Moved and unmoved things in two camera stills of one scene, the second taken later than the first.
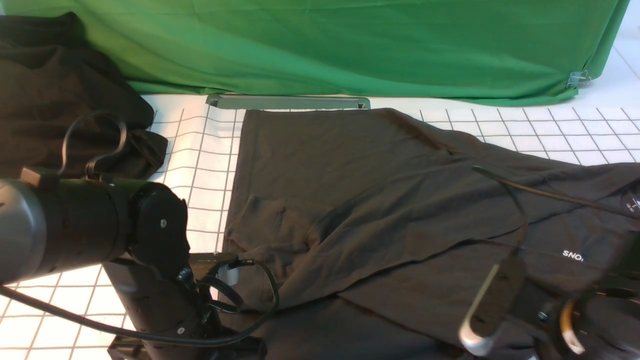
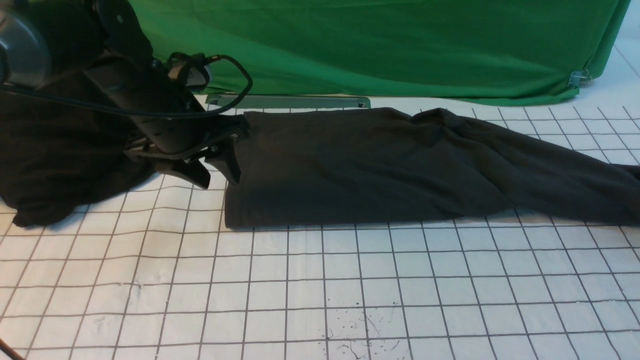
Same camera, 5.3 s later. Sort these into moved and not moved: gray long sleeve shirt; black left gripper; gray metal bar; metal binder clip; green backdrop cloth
Moved: black left gripper; gray long sleeve shirt
Not moved: metal binder clip; green backdrop cloth; gray metal bar
